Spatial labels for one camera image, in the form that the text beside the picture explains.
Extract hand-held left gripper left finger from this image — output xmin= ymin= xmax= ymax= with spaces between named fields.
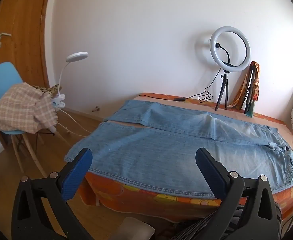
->
xmin=11 ymin=148 xmax=94 ymax=240

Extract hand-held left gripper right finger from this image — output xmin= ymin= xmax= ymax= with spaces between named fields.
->
xmin=195 ymin=147 xmax=280 ymax=240

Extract light blue denim pants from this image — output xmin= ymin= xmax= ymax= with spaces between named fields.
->
xmin=64 ymin=99 xmax=293 ymax=194

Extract bed with orange patterned sheet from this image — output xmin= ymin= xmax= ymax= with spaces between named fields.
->
xmin=76 ymin=92 xmax=293 ymax=230

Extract teal cloth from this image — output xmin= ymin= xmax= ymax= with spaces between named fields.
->
xmin=245 ymin=100 xmax=256 ymax=117

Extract pale plastic sheet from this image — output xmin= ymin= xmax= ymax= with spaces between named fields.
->
xmin=116 ymin=217 xmax=155 ymax=240

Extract beige plaid cloth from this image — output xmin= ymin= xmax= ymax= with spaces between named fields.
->
xmin=0 ymin=82 xmax=58 ymax=133

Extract leopard print cloth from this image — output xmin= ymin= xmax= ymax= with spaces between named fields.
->
xmin=33 ymin=84 xmax=62 ymax=96

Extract small black tripod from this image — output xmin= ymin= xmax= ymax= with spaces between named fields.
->
xmin=214 ymin=70 xmax=230 ymax=111

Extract orange patterned scarf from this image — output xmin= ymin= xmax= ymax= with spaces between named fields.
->
xmin=230 ymin=61 xmax=261 ymax=109

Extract white clip lamp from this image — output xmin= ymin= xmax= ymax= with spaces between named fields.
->
xmin=51 ymin=52 xmax=89 ymax=108

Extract black gooseneck phone holder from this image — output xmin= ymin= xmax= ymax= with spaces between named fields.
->
xmin=215 ymin=42 xmax=233 ymax=67

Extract light blue chair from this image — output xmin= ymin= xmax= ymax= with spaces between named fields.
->
xmin=0 ymin=62 xmax=62 ymax=178

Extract wooden door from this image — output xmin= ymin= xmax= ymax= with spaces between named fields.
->
xmin=0 ymin=0 xmax=53 ymax=88

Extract white lamp cable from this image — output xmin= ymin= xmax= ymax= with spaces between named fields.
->
xmin=54 ymin=106 xmax=92 ymax=138

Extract black ring light cable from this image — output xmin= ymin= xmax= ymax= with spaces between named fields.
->
xmin=138 ymin=73 xmax=224 ymax=103

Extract white ring light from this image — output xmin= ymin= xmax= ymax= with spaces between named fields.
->
xmin=210 ymin=26 xmax=251 ymax=73

